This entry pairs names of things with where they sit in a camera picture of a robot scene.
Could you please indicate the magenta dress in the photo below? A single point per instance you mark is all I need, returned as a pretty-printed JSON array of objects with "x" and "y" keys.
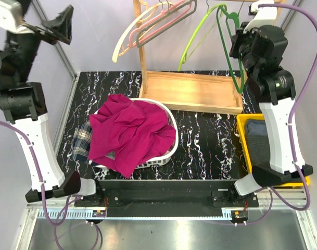
[{"x": 132, "y": 132}]

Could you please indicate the yellow plastic bin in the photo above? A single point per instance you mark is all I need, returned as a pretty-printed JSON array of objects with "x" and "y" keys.
[{"x": 241, "y": 121}]

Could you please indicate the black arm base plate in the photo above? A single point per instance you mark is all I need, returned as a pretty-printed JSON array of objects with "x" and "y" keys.
[{"x": 165, "y": 199}]

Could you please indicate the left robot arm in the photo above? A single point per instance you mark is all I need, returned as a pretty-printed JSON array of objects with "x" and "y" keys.
[{"x": 23, "y": 102}]

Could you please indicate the white plastic laundry basket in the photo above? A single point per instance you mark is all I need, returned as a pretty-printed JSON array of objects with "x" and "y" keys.
[{"x": 160, "y": 156}]

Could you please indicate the pink plastic hanger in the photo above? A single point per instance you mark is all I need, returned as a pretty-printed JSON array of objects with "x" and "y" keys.
[{"x": 158, "y": 26}]

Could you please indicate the folded dark clothes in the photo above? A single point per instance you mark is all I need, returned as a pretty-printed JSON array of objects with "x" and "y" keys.
[{"x": 257, "y": 142}]

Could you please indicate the navy plaid skirt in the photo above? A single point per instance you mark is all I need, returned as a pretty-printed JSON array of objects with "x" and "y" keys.
[{"x": 81, "y": 142}]

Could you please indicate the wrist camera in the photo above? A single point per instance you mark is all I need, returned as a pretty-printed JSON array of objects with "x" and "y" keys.
[
  {"x": 11, "y": 17},
  {"x": 263, "y": 15}
]

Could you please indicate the wooden clothes rack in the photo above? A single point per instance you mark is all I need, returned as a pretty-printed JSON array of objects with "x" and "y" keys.
[{"x": 185, "y": 91}]

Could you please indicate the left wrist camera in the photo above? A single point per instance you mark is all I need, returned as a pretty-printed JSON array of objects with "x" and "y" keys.
[{"x": 11, "y": 17}]

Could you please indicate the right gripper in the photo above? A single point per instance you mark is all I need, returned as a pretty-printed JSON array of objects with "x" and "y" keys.
[{"x": 237, "y": 39}]

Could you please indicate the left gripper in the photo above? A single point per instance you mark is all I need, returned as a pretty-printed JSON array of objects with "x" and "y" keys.
[{"x": 60, "y": 25}]

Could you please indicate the cream plastic hanger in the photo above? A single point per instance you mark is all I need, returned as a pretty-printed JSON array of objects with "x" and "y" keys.
[{"x": 141, "y": 25}]

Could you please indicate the green hanger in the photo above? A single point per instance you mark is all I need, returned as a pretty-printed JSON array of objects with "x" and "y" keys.
[{"x": 222, "y": 10}]

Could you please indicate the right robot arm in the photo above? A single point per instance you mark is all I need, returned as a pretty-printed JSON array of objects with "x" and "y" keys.
[{"x": 261, "y": 49}]

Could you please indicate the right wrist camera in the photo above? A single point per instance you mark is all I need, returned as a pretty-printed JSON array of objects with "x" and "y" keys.
[{"x": 263, "y": 15}]

